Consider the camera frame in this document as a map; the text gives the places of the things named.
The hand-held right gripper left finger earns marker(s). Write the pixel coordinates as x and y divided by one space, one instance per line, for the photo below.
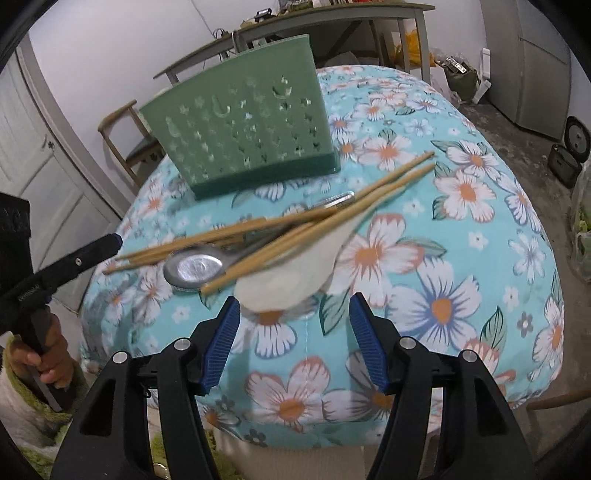
221 341

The green bag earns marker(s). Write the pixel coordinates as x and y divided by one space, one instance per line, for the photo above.
461 78

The green perforated utensil holder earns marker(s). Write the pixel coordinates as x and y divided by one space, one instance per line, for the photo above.
240 120

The yellow plastic bag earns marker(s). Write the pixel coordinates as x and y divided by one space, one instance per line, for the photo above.
411 48

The grey long desk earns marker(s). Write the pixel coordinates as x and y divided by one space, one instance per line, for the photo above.
323 16

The white ceramic spoon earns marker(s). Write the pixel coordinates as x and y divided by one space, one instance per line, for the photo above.
281 284

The floral teal tablecloth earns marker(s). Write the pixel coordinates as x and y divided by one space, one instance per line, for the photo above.
461 286

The person's left hand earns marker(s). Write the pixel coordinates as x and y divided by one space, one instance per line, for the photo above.
57 357

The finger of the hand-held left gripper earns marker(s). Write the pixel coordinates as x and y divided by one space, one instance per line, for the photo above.
87 256

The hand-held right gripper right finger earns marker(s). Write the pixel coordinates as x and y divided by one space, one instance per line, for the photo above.
368 346

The metal spoon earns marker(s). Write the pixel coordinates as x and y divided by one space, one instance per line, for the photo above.
198 272

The grey refrigerator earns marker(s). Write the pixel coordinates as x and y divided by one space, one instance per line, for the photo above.
531 60

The person's left forearm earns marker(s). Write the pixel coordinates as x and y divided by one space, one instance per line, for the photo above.
21 410

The white door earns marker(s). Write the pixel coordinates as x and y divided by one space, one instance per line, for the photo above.
41 175

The wooden chair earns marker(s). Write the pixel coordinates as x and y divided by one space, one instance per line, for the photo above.
121 138

